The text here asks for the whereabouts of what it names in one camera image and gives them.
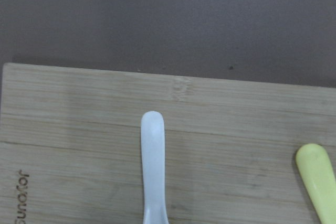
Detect white ceramic spoon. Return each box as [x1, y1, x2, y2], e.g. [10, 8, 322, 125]
[141, 111, 168, 223]

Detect bamboo cutting board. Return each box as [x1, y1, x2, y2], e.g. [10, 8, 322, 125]
[1, 63, 335, 223]

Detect yellow plastic knife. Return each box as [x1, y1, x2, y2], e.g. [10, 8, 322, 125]
[296, 143, 335, 223]

